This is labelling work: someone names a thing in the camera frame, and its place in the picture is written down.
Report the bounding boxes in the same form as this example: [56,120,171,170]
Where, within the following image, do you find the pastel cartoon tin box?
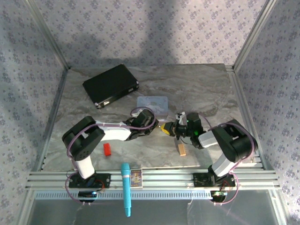
[136,95,170,118]

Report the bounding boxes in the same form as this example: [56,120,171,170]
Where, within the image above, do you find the aluminium side frame rail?
[32,67,71,172]
[225,65,268,170]

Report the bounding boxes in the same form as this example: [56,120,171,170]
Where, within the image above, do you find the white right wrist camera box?
[175,112,186,125]

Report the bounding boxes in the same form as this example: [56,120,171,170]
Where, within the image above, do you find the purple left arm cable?
[65,106,157,205]

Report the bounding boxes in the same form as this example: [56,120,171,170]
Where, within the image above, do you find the playing card box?
[130,169,143,188]

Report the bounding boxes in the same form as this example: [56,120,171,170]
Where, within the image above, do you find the orange wooden block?
[178,143,188,157]

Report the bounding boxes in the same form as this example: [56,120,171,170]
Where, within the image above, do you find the slotted white cable duct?
[34,189,218,200]

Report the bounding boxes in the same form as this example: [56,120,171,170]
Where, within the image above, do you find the black hard case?
[82,64,140,110]

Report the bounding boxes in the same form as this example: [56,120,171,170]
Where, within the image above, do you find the aluminium front frame rails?
[25,166,281,190]

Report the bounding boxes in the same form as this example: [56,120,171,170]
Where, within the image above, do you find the blue marker pen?
[120,163,132,218]

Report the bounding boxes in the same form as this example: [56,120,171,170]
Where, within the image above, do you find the brass padlock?
[160,122,172,135]

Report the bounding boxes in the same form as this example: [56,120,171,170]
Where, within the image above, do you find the aluminium frame post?
[232,0,279,71]
[26,0,71,70]

